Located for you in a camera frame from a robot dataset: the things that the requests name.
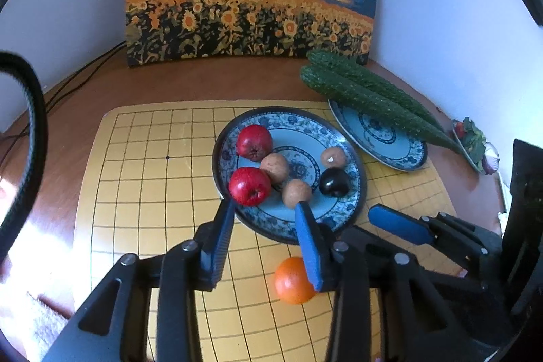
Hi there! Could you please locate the yellow grid game board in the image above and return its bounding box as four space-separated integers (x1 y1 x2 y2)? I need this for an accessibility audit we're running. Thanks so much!
74 100 459 362

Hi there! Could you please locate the black cable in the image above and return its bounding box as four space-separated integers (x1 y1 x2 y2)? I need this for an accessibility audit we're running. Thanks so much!
42 41 128 97
44 47 128 113

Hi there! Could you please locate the black looped hose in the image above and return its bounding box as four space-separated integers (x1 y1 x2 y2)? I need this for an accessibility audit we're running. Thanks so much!
0 52 48 261

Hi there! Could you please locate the green bumpy cucumber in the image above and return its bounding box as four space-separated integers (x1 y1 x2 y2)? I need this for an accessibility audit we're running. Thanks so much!
307 50 442 129
300 65 461 153

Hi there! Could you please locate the blue patterned round plate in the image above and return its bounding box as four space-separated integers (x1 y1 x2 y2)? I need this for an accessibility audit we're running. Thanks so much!
328 99 428 173
212 106 368 246

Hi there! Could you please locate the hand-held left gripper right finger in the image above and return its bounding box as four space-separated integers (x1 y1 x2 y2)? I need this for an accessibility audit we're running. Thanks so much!
295 202 467 362

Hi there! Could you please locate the black plum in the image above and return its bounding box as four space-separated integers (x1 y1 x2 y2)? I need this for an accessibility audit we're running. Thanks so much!
318 168 351 196

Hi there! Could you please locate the orange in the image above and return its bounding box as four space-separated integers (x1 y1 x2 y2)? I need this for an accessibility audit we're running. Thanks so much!
274 257 318 305

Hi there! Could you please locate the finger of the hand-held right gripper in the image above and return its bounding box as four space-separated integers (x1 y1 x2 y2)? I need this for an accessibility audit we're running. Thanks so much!
341 226 484 292
367 204 504 268

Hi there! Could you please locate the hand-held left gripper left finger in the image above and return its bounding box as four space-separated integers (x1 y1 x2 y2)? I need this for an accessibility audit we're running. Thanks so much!
42 197 237 362

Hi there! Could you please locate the small purple white object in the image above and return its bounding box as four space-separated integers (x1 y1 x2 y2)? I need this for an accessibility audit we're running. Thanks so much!
483 141 502 176

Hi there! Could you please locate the purple fluffy towel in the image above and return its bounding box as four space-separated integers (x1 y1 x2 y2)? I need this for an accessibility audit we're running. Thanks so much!
0 290 69 362

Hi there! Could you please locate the small dish of toy vegetables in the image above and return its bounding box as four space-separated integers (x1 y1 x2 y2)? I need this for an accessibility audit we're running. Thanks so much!
452 117 488 174

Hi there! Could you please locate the red apple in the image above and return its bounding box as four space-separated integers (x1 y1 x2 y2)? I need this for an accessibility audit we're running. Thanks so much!
228 167 273 207
236 125 273 163

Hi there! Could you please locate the brown longan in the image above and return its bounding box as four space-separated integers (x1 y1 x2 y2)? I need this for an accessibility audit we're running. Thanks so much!
260 152 291 185
320 147 348 168
282 179 314 209

